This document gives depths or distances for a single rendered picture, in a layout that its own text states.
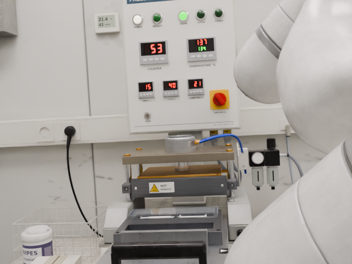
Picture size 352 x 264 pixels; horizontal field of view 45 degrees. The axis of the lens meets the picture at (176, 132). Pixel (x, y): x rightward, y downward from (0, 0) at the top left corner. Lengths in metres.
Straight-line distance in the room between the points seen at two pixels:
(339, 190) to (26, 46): 1.58
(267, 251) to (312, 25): 0.27
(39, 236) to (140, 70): 0.55
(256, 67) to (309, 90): 0.23
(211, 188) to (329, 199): 0.78
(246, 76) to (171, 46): 0.67
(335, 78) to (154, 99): 0.94
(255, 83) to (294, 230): 0.37
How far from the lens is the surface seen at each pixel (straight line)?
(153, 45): 1.24
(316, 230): 0.23
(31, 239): 1.28
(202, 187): 1.00
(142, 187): 1.02
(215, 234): 0.78
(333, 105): 0.34
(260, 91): 0.59
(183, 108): 1.22
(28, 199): 1.76
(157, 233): 0.75
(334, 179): 0.24
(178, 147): 1.06
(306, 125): 0.37
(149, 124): 1.23
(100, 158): 1.63
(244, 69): 0.59
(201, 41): 1.23
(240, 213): 0.95
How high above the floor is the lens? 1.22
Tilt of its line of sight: 3 degrees down
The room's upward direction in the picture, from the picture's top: 3 degrees counter-clockwise
